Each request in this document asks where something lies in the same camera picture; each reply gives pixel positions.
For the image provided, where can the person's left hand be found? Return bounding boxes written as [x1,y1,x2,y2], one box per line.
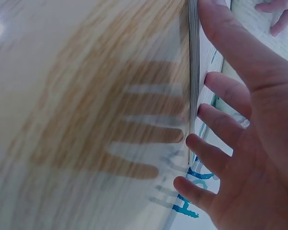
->
[254,0,288,42]

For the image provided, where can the person's right hand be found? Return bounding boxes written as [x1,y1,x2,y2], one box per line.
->
[173,0,288,230]

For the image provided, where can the white book with blue lettering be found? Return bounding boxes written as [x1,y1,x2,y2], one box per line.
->
[171,0,288,219]

